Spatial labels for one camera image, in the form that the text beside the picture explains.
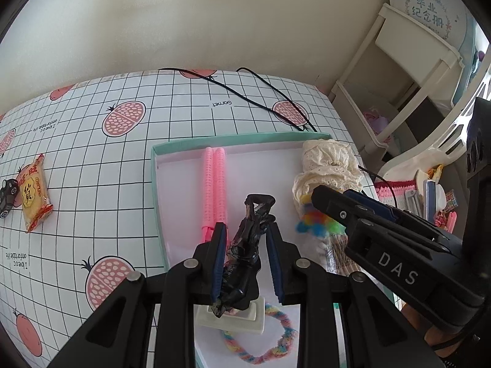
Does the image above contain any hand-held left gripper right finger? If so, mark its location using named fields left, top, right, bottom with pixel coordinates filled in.
left=266, top=222, right=446, bottom=368

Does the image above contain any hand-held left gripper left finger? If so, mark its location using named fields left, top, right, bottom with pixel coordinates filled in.
left=50, top=222, right=229, bottom=368

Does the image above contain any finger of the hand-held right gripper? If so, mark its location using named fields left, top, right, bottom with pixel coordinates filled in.
left=343, top=190, right=446, bottom=238
left=311, top=185, right=369, bottom=235

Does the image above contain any colourful pompom toy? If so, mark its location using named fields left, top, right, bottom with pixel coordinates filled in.
left=295, top=195, right=348, bottom=236

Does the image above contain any black figurine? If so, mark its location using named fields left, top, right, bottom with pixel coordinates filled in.
left=213, top=194, right=277, bottom=319

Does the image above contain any small white frame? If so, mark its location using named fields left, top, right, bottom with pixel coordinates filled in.
left=195, top=297, right=266, bottom=334

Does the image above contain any pastel chenille bracelet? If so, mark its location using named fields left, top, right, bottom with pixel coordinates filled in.
left=220, top=303, right=299, bottom=365

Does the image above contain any teal cardboard tray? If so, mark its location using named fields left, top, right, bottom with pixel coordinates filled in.
left=151, top=132, right=403, bottom=368

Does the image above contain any person's right hand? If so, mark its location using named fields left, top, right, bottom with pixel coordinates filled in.
left=401, top=301, right=480, bottom=357

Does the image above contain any pink white crochet cloth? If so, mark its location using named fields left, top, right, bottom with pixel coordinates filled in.
left=374, top=178, right=419, bottom=209

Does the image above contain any cream lace scrunchie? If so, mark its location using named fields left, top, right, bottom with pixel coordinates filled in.
left=292, top=139, right=365, bottom=215

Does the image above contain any grey blue phone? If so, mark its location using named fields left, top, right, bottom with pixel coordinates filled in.
left=422, top=179, right=440, bottom=219

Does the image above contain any pink hair roller pair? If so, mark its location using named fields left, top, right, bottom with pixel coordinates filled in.
left=200, top=146, right=229, bottom=243

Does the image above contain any pink plastic toy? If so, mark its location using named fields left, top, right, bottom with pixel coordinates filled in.
left=364, top=108, right=396, bottom=142

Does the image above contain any checkered fruit print tablecloth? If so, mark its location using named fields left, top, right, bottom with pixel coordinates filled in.
left=0, top=70, right=380, bottom=368

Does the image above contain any white shelf unit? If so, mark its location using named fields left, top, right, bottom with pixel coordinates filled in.
left=326, top=3, right=491, bottom=169

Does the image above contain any orange snack packet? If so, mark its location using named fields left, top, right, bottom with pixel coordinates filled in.
left=16, top=153, right=54, bottom=234

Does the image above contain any white printed album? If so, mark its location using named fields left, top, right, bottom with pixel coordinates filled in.
left=384, top=0, right=491, bottom=108

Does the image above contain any black toy car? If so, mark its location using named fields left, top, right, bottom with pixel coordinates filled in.
left=0, top=178, right=20, bottom=220

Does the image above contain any black cable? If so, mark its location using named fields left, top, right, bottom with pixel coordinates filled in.
left=158, top=68, right=307, bottom=131
left=236, top=67, right=400, bottom=208

